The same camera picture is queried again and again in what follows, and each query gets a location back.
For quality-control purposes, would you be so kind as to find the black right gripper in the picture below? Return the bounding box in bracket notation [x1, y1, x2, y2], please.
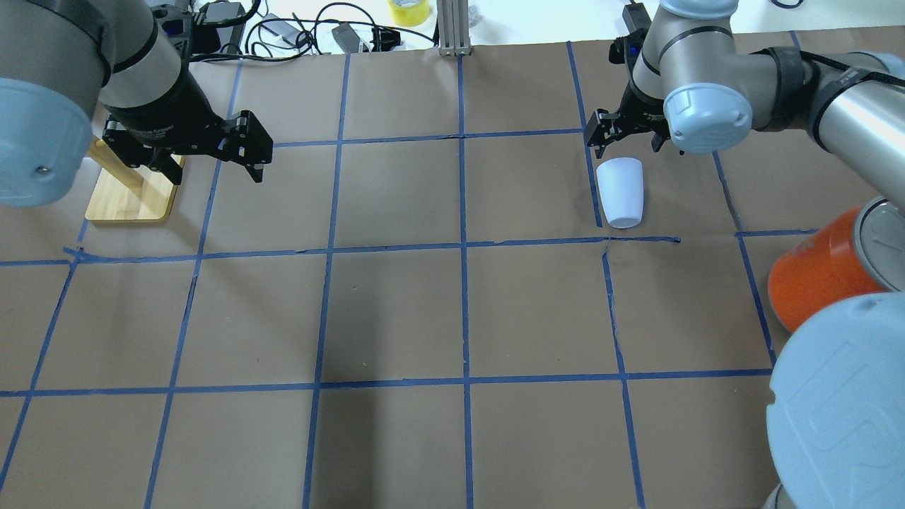
[585, 81, 670, 159]

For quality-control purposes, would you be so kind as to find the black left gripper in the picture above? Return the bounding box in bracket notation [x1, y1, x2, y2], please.
[103, 110, 274, 186]

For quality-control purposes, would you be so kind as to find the light blue cup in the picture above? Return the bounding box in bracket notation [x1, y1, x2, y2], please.
[597, 157, 646, 229]

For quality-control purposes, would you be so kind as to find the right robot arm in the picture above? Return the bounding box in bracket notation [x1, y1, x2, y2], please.
[584, 1, 903, 508]

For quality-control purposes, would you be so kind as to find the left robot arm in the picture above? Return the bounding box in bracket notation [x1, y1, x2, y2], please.
[1, 1, 274, 207]

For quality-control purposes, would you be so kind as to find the wooden cup rack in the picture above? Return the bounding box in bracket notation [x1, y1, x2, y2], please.
[85, 136, 177, 223]

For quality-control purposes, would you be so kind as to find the black power brick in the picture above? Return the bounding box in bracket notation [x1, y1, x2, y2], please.
[621, 1, 652, 41]

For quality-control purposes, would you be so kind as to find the black power adapter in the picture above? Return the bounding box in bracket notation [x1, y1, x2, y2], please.
[331, 23, 369, 54]

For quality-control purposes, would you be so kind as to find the orange canister with grey lid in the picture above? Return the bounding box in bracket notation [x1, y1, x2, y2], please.
[767, 197, 904, 333]

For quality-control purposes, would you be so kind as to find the yellow tape roll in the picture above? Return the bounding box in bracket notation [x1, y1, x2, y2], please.
[387, 0, 431, 27]

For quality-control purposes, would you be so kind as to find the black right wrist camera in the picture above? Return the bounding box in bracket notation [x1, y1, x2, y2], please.
[608, 31, 646, 70]

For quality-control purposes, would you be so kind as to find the aluminium frame post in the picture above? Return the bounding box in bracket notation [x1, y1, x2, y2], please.
[436, 0, 472, 57]

